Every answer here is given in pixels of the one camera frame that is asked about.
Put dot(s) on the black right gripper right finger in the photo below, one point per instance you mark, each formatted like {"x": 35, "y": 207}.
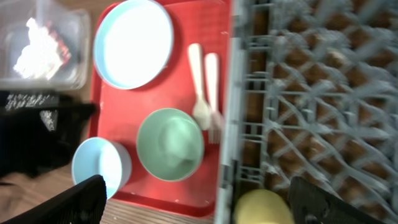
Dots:
{"x": 311, "y": 204}

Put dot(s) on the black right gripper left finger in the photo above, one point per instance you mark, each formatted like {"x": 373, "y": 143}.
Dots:
{"x": 84, "y": 203}

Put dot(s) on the yellow plastic cup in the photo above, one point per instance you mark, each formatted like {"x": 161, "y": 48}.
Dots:
{"x": 262, "y": 206}

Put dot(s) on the green bowl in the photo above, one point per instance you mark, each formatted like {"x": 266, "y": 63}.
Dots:
{"x": 170, "y": 145}

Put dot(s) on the black waste tray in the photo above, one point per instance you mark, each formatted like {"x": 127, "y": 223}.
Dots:
{"x": 40, "y": 130}

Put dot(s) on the grey dishwasher rack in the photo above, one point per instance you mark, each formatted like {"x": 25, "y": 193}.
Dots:
{"x": 312, "y": 92}

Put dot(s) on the light blue bowl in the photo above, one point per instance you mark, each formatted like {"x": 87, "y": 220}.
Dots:
{"x": 99, "y": 156}

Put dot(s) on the red plastic tray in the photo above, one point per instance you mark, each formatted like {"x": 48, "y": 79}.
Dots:
{"x": 121, "y": 112}

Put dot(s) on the pink plastic fork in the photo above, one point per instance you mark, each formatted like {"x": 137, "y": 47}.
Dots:
{"x": 212, "y": 72}

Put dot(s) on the cream plastic spoon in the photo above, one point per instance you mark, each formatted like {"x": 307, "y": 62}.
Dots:
{"x": 201, "y": 110}

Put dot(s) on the red snack wrapper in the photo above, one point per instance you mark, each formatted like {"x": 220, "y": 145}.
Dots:
{"x": 62, "y": 48}

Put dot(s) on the clear plastic bin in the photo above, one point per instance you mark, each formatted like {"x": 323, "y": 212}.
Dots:
{"x": 72, "y": 25}

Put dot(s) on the light blue plate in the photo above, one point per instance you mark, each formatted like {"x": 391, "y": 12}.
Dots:
{"x": 133, "y": 44}

